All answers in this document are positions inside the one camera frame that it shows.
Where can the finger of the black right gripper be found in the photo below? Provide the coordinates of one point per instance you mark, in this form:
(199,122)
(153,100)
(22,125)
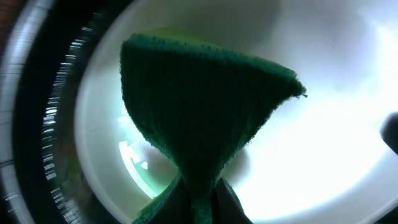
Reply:
(389,132)

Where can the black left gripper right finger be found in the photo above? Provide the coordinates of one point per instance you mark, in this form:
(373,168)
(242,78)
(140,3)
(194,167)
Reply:
(225,207)

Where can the green scouring sponge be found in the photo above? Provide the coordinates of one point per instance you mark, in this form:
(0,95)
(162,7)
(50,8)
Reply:
(198,104)

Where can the black round tray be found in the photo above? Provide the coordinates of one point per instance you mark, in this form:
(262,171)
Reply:
(46,54)

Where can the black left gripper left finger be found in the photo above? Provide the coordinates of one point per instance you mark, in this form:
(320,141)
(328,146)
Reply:
(176,207)

